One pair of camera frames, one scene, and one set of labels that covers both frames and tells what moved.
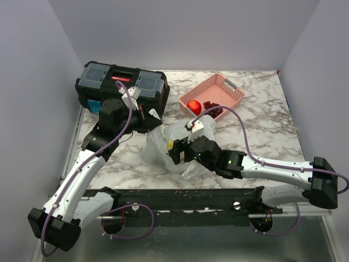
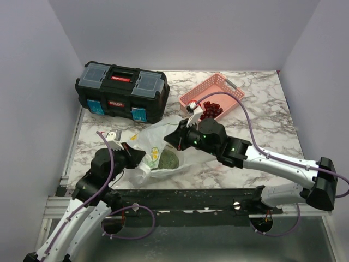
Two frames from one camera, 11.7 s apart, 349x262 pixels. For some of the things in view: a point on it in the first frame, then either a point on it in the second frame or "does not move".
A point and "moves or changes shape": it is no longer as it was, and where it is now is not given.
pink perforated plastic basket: [216, 89] does not move
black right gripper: [178, 146] to [178, 138]
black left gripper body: [139, 123] to [124, 159]
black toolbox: [96, 82] does not move
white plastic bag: [156, 144] moves or changes shape
